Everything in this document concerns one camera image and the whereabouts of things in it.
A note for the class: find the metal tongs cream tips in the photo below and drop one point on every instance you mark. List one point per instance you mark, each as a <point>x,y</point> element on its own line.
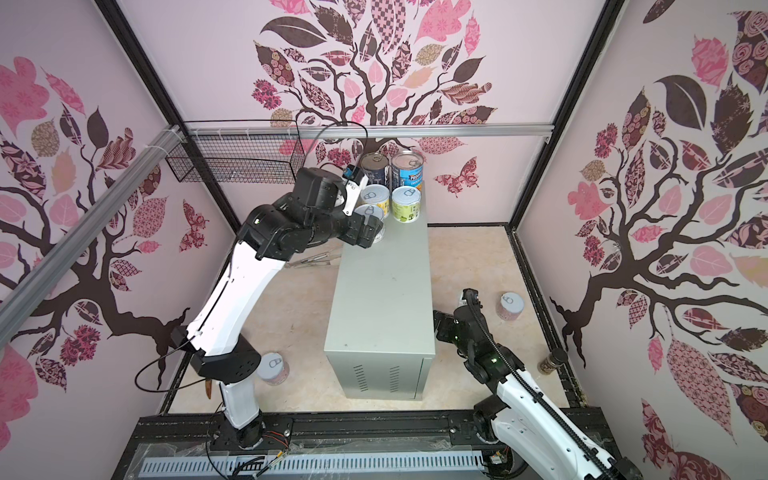
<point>325,258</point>

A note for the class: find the dark navy tall can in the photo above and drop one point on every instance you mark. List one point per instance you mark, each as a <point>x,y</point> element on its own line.
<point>376,167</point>

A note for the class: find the aluminium rail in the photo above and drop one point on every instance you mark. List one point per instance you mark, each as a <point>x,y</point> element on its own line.
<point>369,130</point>
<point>19,305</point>

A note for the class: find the grey metal cabinet counter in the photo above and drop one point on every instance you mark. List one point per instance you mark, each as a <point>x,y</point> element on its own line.
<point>380,338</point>

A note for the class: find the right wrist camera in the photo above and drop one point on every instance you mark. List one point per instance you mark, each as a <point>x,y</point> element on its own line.
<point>471,298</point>

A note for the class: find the green short can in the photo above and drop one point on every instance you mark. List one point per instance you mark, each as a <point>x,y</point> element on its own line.
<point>406,204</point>

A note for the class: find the aluminium rail left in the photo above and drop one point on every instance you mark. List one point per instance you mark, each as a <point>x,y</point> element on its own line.
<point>19,305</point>

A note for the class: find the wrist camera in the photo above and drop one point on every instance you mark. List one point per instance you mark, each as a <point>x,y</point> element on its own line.
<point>355,181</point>
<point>471,298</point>

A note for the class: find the pink short can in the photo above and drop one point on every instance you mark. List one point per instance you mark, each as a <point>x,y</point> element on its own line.
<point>273,369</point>
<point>510,306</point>

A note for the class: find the blue chicken noodle soup can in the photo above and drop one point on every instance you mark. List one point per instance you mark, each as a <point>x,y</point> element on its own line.
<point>407,170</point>

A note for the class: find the teal short can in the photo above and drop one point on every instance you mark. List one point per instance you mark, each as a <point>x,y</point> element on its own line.
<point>373,216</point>

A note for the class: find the white slotted cable duct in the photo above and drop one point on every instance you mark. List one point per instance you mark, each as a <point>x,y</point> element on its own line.
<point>310,465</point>

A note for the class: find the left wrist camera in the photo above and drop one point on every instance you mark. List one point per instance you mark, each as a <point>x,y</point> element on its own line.
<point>355,181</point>

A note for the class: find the aluminium rail back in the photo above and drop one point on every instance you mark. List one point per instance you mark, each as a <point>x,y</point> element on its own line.
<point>369,130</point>

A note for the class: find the brown spice bottle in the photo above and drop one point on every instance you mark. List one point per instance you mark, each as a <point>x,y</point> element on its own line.
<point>556,359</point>

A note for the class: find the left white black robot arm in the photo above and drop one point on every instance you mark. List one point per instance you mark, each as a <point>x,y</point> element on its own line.
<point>320,207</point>

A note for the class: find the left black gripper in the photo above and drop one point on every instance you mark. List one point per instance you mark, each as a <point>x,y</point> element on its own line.
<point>351,234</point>

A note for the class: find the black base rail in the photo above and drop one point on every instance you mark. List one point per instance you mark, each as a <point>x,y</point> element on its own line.
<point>185,435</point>

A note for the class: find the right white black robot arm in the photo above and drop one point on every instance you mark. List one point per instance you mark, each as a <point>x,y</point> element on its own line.
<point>518,413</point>

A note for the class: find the black wire basket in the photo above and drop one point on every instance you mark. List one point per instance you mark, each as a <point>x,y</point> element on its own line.
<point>249,152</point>

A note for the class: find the small yellow can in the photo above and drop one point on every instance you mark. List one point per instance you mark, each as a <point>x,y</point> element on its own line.
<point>377,195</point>

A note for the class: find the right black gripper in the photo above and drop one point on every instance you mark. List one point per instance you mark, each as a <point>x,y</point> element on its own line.
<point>447,323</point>

